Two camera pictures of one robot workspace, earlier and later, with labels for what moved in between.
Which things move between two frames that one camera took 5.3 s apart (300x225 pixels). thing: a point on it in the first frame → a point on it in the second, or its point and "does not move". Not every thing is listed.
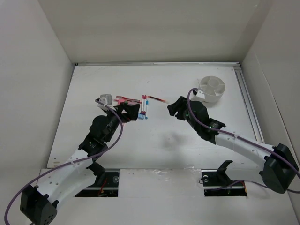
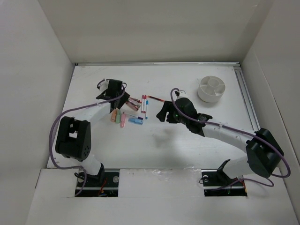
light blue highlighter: (141, 116) → (136, 121)
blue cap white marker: (146, 102) does not move
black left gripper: (131, 111) → (124, 98)
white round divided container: (213, 88) does not move
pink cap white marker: (143, 103) does not move
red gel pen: (156, 98) does not move
